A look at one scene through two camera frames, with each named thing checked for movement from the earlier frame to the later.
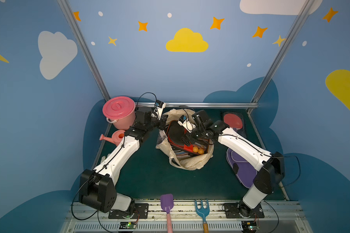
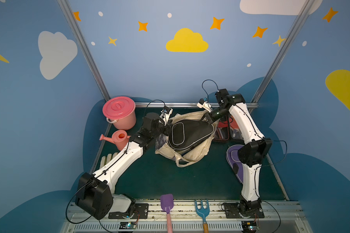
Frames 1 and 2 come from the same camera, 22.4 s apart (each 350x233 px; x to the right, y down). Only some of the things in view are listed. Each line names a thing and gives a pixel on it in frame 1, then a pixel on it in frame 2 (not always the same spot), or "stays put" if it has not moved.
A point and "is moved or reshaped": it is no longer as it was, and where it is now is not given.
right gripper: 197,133 → 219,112
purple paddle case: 245,170 stays put
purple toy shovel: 167,201 stays put
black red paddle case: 175,133 is moved or reshaped
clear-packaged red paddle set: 235,121 stays put
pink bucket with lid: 120,110 stays put
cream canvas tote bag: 192,163 is moved or reshaped
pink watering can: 116,138 stays put
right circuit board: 249,226 stays put
